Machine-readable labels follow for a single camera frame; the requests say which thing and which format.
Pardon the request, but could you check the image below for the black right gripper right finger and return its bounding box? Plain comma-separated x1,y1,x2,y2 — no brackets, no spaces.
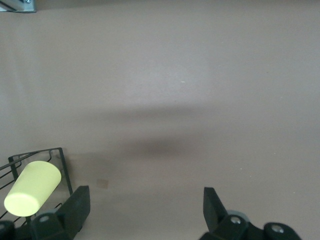
198,186,263,240

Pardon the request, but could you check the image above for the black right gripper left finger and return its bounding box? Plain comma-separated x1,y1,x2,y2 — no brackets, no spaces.
31,185,91,240

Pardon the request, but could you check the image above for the black wire cup holder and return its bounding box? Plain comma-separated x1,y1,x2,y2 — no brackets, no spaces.
0,147,74,228

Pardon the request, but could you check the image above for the yellow plastic cup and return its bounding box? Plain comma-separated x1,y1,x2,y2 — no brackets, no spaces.
4,161,63,218

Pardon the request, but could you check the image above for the silver metal bracket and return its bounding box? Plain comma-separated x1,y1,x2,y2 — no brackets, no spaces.
0,0,37,13

